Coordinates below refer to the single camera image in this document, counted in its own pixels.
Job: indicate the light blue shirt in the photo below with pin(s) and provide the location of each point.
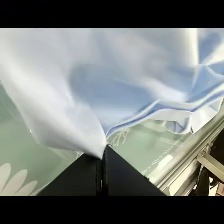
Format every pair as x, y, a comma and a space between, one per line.
110, 83

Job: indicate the silver frame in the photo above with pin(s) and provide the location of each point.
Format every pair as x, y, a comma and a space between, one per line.
190, 160

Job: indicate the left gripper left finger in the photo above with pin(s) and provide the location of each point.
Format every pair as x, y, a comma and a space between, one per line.
80, 176

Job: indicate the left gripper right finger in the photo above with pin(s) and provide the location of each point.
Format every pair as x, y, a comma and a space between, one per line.
123, 176

